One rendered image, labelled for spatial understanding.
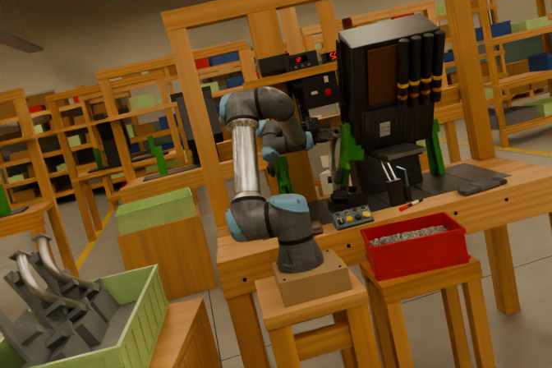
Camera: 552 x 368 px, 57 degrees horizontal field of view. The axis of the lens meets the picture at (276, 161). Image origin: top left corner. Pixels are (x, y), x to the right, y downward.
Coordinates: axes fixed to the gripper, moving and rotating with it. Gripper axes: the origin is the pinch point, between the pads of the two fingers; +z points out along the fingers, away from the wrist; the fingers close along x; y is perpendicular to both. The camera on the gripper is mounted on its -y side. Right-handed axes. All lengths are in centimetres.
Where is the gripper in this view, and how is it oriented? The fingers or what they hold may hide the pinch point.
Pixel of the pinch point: (334, 134)
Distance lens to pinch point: 229.5
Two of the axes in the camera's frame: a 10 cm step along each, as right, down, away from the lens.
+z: 9.9, 0.3, 1.3
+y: 1.2, -6.0, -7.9
